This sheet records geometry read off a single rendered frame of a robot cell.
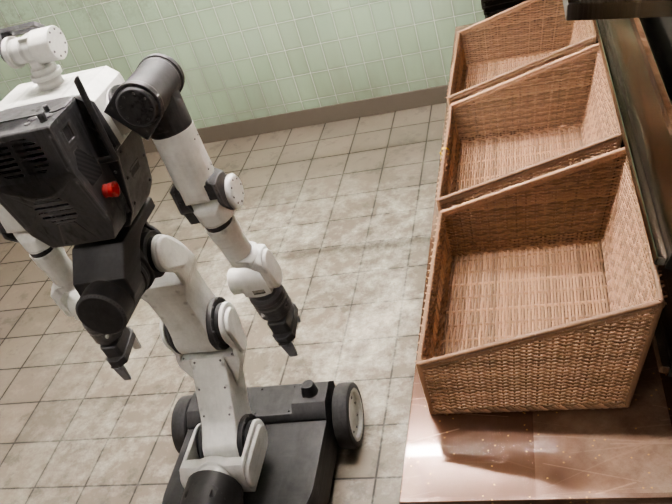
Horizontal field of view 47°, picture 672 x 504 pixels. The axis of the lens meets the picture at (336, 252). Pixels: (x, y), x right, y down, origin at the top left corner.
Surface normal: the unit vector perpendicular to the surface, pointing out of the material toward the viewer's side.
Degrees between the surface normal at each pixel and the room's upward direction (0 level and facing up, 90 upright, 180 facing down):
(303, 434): 0
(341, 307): 0
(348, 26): 90
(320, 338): 0
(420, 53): 90
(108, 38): 90
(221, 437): 46
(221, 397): 60
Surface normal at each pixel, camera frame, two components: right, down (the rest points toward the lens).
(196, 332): -0.16, 0.55
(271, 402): -0.26, -0.79
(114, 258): -0.29, -0.13
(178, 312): -0.10, 0.73
